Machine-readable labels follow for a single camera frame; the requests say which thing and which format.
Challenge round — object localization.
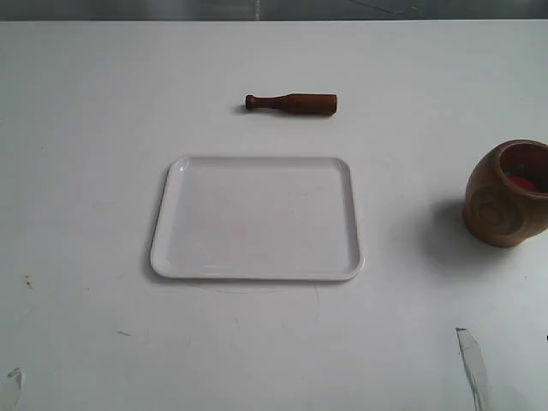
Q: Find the brown wooden pestle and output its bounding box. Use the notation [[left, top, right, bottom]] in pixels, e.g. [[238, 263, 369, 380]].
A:
[[245, 93, 337, 116]]

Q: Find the brown wooden mortar bowl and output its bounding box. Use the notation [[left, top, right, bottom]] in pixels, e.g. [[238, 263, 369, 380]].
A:
[[462, 140, 547, 247]]

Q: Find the red object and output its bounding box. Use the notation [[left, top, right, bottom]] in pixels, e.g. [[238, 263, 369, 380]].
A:
[[504, 164, 540, 193]]

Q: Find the white rectangular plastic tray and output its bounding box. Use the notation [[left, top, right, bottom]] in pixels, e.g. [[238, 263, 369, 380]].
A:
[[150, 155, 364, 282]]

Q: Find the clear tape strip right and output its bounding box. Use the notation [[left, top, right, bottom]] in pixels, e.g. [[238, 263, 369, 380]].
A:
[[456, 328, 491, 411]]

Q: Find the clear tape strip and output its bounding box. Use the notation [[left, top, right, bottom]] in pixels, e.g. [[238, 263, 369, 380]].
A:
[[456, 328, 491, 411], [1, 368, 25, 410]]

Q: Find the clear tape strip left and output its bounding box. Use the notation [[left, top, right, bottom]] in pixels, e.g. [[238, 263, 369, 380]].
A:
[[1, 368, 25, 410]]

